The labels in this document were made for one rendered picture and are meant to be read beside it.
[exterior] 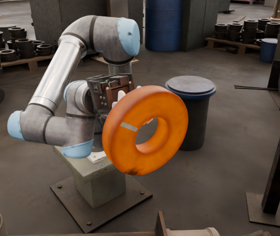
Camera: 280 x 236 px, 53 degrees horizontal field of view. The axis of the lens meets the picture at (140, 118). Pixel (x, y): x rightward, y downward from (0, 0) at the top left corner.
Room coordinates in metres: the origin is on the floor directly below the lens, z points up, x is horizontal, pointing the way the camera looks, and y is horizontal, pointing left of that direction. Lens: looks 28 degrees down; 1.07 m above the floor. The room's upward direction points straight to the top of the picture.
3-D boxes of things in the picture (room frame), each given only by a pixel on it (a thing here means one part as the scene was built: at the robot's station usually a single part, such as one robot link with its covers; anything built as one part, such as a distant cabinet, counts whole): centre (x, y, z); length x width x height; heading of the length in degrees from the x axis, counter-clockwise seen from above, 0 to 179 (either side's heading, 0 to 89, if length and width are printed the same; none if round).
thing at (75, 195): (1.14, 0.21, 0.13); 0.40 x 0.40 x 0.26; 39
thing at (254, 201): (1.04, -0.65, 0.36); 0.26 x 0.20 x 0.72; 167
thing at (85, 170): (1.14, 0.21, 0.28); 0.32 x 0.32 x 0.04; 39
